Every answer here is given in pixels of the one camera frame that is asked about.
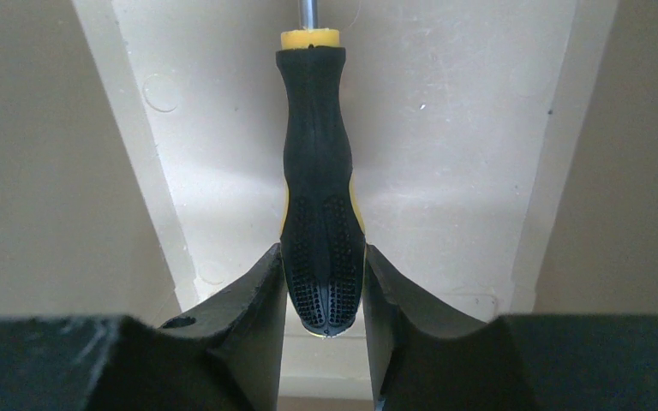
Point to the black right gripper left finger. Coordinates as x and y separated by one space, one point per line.
223 354

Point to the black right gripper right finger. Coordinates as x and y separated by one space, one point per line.
426 355

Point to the black yellow screwdriver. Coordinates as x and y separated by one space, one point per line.
323 244

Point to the tan plastic toolbox bin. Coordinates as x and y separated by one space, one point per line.
505 157

